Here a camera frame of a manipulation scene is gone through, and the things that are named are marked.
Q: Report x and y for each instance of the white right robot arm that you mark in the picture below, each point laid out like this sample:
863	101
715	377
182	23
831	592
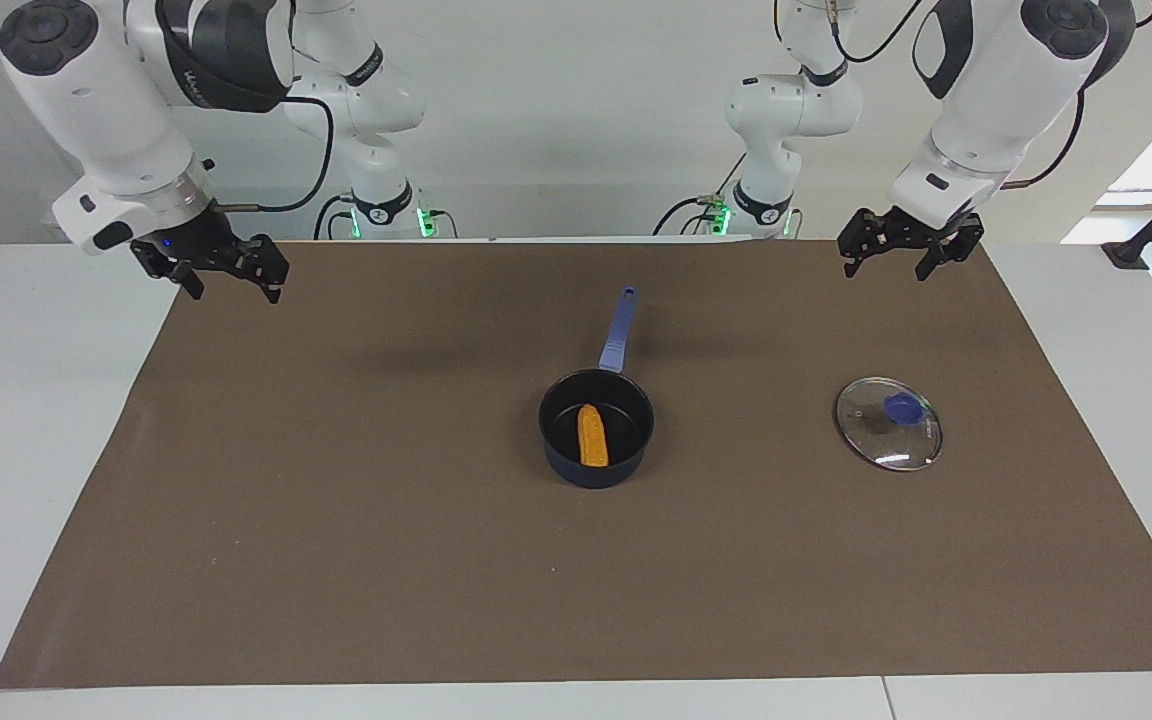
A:
106	110

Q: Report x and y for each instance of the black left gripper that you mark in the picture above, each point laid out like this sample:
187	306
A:
901	232

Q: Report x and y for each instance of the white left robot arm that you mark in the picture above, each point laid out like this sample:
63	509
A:
986	100

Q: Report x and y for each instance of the brown table mat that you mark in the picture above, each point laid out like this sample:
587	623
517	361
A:
336	560

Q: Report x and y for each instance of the glass lid with blue knob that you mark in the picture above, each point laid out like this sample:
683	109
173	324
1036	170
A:
891	440

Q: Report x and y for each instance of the dark blue saucepan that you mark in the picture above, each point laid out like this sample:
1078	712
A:
576	475

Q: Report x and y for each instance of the orange toy corn cob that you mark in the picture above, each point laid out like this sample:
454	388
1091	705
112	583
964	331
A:
593	440

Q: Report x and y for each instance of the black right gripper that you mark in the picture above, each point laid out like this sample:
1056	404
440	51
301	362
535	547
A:
211	250

